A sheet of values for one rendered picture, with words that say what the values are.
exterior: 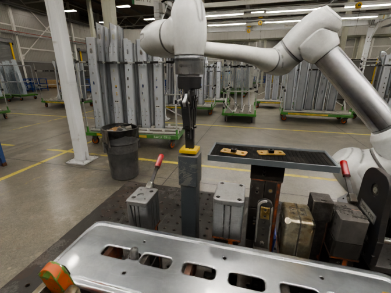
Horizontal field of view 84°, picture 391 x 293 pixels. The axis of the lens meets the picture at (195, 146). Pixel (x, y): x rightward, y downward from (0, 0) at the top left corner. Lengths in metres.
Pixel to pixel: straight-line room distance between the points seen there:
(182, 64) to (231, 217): 0.44
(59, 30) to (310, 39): 3.32
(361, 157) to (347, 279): 0.64
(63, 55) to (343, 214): 3.66
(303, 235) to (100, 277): 0.46
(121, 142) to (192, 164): 2.23
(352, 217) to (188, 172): 0.47
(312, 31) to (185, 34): 0.56
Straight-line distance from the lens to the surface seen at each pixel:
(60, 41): 3.81
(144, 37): 0.82
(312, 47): 1.06
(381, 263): 0.76
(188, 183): 0.77
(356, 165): 1.13
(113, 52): 4.92
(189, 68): 0.67
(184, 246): 0.59
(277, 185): 0.74
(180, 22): 0.68
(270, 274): 0.56
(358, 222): 0.66
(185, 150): 0.73
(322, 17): 1.07
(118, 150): 2.98
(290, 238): 0.61
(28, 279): 1.10
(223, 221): 0.60
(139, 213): 0.68
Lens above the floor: 1.41
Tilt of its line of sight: 19 degrees down
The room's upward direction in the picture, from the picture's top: straight up
